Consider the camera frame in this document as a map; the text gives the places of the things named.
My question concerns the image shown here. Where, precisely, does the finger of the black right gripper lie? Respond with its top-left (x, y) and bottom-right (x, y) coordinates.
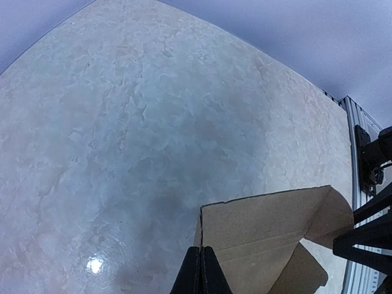
top-left (333, 184), bottom-right (391, 273)

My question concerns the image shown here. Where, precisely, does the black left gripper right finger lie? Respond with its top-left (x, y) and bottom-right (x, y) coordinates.
top-left (202, 246), bottom-right (233, 294)

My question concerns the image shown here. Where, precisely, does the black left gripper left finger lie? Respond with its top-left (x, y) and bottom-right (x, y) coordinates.
top-left (170, 246), bottom-right (201, 294)

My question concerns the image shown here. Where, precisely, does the brown cardboard paper box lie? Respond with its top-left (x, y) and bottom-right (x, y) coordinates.
top-left (194, 186), bottom-right (353, 293)

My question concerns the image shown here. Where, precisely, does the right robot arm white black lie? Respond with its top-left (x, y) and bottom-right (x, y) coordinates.
top-left (333, 125), bottom-right (391, 276)

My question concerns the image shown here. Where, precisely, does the front aluminium rail frame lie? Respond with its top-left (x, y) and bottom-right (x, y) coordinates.
top-left (339, 96), bottom-right (385, 293)

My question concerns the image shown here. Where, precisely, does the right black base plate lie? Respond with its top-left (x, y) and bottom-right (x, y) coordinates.
top-left (355, 125), bottom-right (386, 196)

